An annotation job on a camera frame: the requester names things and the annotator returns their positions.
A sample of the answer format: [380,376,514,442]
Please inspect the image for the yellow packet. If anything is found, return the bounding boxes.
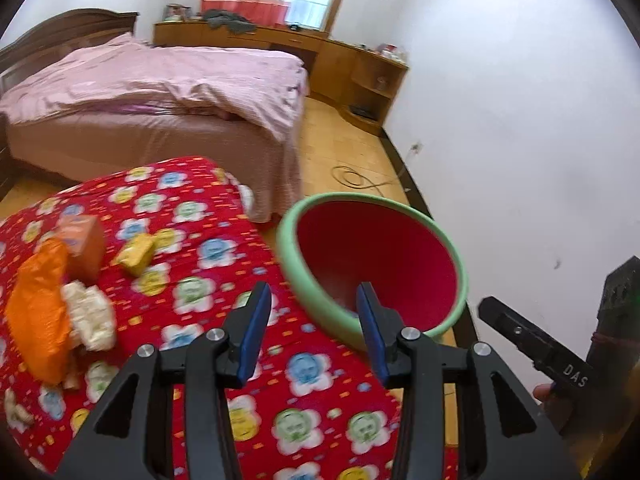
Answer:
[114,234,157,277]

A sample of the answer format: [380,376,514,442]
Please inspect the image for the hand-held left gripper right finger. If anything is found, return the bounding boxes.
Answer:
[355,282,581,480]

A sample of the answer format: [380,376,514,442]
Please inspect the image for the wooden corner shelf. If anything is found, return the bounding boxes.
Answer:
[345,47,410,136]

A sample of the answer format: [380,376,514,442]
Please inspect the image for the dark cable on floor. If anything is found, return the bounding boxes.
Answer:
[331,165,411,196]

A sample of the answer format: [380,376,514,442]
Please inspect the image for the red smiley flower blanket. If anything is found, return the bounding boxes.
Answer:
[0,156,460,480]

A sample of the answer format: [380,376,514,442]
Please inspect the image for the long wooden desk cabinet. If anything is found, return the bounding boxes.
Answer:
[152,20,361,106]

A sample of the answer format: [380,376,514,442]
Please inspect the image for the red bin with green rim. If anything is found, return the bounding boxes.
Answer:
[276,192,471,356]

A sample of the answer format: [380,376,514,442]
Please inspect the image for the brown skirted bed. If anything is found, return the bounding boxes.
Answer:
[5,105,303,223]

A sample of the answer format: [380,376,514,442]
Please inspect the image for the white foam wrap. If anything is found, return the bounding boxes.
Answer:
[61,282,118,352]

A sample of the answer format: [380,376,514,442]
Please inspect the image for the dark wooden headboard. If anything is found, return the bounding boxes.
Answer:
[0,8,140,86]

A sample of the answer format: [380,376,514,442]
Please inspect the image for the brown cardboard box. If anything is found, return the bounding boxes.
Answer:
[54,215,107,281]

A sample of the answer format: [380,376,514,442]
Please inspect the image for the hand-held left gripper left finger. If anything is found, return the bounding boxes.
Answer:
[55,281,273,480]

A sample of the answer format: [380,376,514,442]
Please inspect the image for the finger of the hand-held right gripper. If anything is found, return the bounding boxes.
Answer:
[478,296,599,402]

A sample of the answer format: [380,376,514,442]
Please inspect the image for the pink quilt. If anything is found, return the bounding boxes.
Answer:
[0,32,311,143]

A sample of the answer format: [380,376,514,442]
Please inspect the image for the dark grey clothes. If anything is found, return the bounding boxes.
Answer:
[201,8,257,35]

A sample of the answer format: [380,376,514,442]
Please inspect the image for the orange plastic bag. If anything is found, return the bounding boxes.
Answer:
[5,238,76,386]

